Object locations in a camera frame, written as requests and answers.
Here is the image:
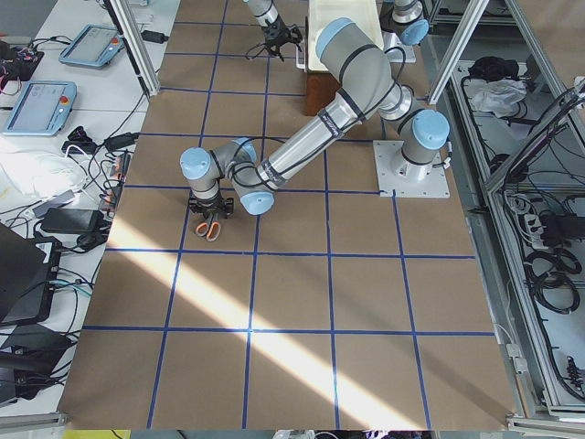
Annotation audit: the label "black monitor stand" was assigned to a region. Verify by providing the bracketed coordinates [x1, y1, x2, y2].
[1, 324, 73, 406]

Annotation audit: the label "aluminium frame post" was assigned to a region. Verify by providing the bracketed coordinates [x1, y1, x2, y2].
[103, 0, 160, 98]

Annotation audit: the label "orange grey handled scissors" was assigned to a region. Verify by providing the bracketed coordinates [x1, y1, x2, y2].
[195, 211, 221, 242]

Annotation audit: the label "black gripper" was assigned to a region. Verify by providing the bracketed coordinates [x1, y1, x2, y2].
[262, 25, 302, 58]
[189, 194, 234, 219]

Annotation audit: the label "black cable bundle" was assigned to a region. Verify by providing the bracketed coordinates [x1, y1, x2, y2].
[523, 249, 584, 316]

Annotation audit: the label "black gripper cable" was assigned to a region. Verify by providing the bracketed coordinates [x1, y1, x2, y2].
[245, 38, 275, 62]
[223, 45, 408, 184]

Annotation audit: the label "blue teach pendant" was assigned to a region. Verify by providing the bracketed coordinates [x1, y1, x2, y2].
[58, 25, 123, 69]
[2, 80, 77, 136]

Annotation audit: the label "white foam tray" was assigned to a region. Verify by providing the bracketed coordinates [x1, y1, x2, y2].
[304, 0, 384, 74]

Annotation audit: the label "brown wooden drawer cabinet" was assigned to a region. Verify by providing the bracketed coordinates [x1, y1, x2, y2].
[303, 71, 340, 116]

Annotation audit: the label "black laptop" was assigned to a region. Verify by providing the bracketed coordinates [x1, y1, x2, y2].
[1, 225, 62, 327]

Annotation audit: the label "white crumpled cloth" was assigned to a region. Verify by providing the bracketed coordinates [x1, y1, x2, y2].
[470, 79, 527, 117]

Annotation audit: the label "blue teach pendant upper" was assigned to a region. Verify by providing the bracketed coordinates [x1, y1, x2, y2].
[58, 25, 123, 69]

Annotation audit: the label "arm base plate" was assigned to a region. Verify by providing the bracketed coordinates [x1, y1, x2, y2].
[373, 140, 450, 198]

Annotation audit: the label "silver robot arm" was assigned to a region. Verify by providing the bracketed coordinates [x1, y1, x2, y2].
[180, 17, 450, 220]
[243, 0, 303, 61]

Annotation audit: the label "black power brick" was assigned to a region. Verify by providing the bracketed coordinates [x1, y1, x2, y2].
[40, 208, 103, 234]

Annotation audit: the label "aluminium frame rack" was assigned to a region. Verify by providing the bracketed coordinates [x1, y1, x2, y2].
[424, 1, 584, 438]

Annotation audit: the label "blue teach pendant lower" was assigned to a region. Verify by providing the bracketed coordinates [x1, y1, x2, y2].
[2, 80, 77, 136]

